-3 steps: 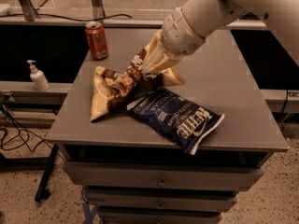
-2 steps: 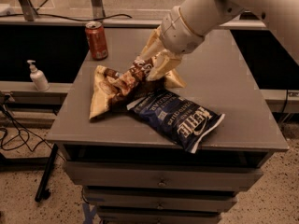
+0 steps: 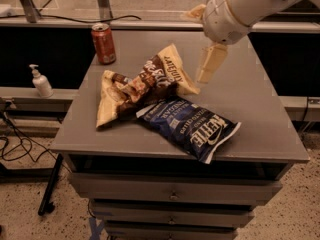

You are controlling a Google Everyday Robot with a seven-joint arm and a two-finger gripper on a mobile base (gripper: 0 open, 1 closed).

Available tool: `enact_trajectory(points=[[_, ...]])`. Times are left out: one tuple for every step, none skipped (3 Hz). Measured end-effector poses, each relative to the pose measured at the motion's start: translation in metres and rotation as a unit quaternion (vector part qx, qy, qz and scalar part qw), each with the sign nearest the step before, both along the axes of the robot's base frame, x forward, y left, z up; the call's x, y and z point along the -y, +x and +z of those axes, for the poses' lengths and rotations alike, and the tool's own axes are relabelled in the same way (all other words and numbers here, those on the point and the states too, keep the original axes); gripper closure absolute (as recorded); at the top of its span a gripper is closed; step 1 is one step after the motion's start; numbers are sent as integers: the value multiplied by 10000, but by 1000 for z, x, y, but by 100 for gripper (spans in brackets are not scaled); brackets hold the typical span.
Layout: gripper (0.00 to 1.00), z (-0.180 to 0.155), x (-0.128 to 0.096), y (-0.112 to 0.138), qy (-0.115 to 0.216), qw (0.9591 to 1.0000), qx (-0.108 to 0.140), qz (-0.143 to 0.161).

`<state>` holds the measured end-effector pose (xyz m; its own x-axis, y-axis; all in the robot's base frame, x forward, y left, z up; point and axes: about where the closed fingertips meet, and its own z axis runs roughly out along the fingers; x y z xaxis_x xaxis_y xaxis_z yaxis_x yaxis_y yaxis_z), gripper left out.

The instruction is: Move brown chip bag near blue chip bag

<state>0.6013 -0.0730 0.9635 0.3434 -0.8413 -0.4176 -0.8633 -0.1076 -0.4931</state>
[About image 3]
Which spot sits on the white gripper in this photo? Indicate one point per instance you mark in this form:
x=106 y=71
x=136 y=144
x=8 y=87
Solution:
x=218 y=19

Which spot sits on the blue kettle chip bag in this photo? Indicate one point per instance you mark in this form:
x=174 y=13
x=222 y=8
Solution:
x=197 y=130

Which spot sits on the brown chip bag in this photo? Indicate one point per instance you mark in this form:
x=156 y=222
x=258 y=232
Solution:
x=162 y=76

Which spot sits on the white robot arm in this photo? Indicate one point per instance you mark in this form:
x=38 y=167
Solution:
x=249 y=12

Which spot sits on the red soda can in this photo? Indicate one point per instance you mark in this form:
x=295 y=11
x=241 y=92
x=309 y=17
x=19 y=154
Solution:
x=103 y=43

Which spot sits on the grey drawer cabinet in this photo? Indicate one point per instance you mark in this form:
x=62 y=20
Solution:
x=193 y=168

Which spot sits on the white pump bottle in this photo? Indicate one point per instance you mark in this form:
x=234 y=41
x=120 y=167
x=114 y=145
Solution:
x=41 y=82

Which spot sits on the black metal floor bar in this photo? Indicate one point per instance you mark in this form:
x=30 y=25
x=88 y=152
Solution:
x=46 y=205

